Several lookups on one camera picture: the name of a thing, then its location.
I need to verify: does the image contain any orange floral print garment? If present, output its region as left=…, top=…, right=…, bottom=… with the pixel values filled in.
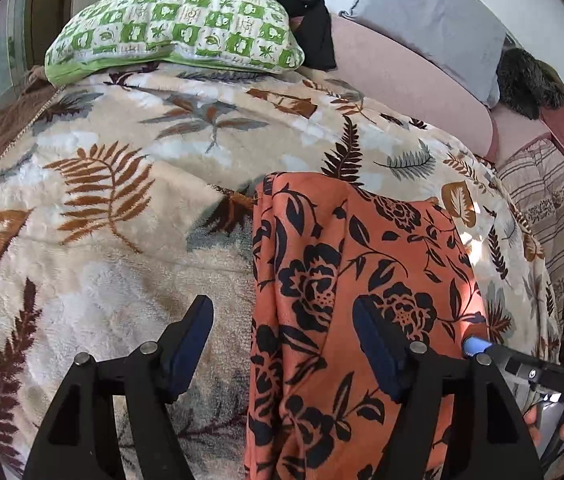
left=243, top=171, right=489, bottom=480

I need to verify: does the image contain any green checkered pillow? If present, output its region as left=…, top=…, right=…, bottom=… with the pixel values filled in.
left=43, top=0, right=307, bottom=86

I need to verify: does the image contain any black garment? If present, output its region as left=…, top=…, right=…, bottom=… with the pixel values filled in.
left=169, top=0, right=338, bottom=72

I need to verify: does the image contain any beige leaf print blanket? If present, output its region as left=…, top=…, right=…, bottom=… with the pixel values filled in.
left=0, top=62, right=563, bottom=480

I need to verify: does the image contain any dark furry cushion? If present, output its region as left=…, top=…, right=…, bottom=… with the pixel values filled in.
left=496, top=47, right=564, bottom=122

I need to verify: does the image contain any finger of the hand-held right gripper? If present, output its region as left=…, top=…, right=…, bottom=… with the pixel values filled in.
left=462, top=335, right=564, bottom=386

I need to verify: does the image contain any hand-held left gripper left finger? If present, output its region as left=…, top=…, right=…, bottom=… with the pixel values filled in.
left=24, top=295, right=215, bottom=480

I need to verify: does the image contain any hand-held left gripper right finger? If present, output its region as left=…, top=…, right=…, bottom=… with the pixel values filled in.
left=352, top=295, right=546, bottom=480

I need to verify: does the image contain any pink bolster cushion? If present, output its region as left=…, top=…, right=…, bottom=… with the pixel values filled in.
left=327, top=12, right=501, bottom=161

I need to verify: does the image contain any striped bed sheet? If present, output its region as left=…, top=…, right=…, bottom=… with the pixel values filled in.
left=494, top=137, right=564, bottom=287

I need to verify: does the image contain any grey pillow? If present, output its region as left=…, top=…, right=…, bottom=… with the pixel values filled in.
left=338, top=0, right=508, bottom=109

